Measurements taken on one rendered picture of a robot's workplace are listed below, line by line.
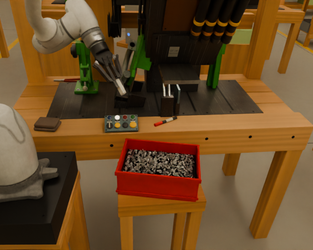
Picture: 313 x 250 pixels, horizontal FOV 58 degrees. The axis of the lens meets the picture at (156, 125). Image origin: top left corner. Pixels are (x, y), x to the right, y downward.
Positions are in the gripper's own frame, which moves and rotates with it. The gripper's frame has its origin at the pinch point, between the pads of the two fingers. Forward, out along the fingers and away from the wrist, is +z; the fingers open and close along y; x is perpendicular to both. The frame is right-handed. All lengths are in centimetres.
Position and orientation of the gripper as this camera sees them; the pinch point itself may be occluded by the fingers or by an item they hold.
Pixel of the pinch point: (119, 87)
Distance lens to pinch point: 124.1
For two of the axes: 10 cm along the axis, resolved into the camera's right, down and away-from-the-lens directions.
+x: -5.0, 1.8, 8.4
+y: 7.2, -4.4, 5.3
